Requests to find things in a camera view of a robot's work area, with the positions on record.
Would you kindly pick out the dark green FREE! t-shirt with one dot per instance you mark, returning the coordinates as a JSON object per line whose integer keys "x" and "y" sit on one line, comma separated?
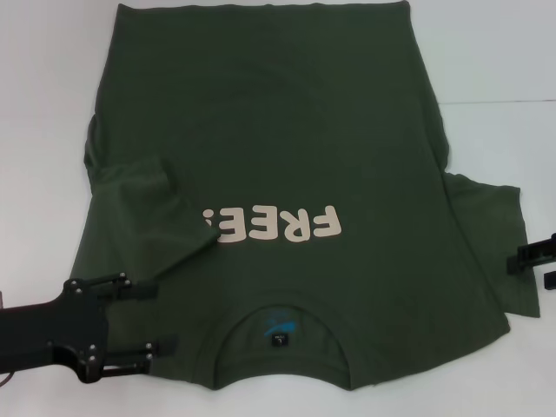
{"x": 282, "y": 130}

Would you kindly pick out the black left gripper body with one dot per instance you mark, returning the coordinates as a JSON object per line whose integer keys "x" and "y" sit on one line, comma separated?
{"x": 65, "y": 321}

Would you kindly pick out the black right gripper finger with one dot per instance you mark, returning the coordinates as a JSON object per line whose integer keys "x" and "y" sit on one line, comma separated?
{"x": 550, "y": 280}
{"x": 534, "y": 256}

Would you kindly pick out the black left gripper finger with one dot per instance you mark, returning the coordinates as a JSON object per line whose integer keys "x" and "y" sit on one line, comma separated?
{"x": 130, "y": 358}
{"x": 139, "y": 292}

